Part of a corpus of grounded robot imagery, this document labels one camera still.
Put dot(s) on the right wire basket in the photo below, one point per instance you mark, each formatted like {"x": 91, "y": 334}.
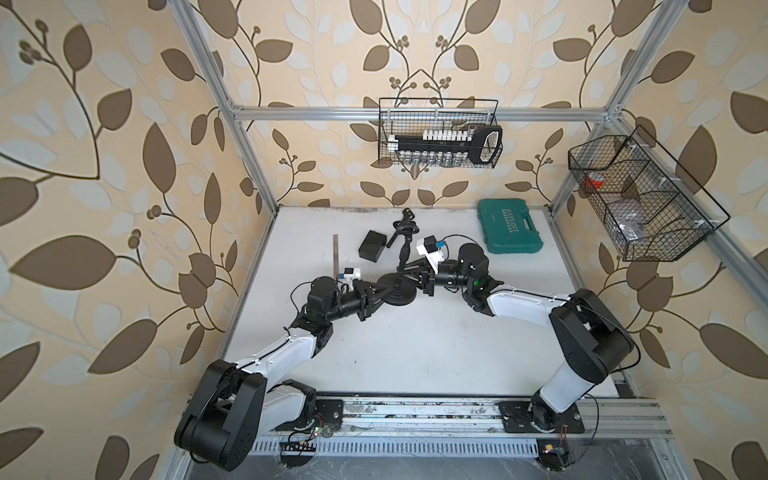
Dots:
{"x": 680, "y": 212}

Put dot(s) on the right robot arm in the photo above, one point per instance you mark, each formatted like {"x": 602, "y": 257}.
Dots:
{"x": 592, "y": 341}

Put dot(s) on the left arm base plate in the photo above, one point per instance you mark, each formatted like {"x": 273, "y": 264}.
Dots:
{"x": 325, "y": 415}

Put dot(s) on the plastic bag in basket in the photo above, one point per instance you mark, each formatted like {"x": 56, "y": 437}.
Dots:
{"x": 630, "y": 218}

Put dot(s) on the socket set rack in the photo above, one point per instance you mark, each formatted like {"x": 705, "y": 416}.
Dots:
{"x": 479, "y": 146}

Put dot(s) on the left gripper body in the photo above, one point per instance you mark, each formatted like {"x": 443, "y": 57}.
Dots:
{"x": 364, "y": 309}

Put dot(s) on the black round base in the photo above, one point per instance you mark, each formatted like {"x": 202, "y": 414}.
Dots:
{"x": 400, "y": 292}

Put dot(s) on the wire basket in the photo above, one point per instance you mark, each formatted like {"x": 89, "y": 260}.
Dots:
{"x": 412, "y": 115}
{"x": 680, "y": 212}

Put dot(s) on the red item in basket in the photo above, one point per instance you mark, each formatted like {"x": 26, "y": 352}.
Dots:
{"x": 594, "y": 180}

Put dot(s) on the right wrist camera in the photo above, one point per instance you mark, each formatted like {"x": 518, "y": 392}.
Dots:
{"x": 432, "y": 250}

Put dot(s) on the aluminium frame rail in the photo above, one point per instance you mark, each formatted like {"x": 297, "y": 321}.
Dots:
{"x": 478, "y": 417}

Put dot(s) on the back wire basket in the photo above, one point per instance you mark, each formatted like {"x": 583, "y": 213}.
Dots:
{"x": 412, "y": 115}

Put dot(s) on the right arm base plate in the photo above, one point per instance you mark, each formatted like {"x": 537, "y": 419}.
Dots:
{"x": 526, "y": 417}

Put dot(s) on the metal ruler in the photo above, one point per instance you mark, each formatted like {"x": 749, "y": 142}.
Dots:
{"x": 335, "y": 256}

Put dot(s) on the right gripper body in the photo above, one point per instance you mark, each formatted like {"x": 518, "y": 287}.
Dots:
{"x": 430, "y": 281}

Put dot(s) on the black mic stand rod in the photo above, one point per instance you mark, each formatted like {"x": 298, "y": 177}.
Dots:
{"x": 404, "y": 255}

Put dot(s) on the green tool case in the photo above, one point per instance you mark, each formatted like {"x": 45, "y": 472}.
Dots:
{"x": 507, "y": 227}

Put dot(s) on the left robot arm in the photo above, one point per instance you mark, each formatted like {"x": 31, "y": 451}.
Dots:
{"x": 236, "y": 402}

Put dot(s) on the small black box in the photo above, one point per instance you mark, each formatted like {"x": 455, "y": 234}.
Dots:
{"x": 372, "y": 246}

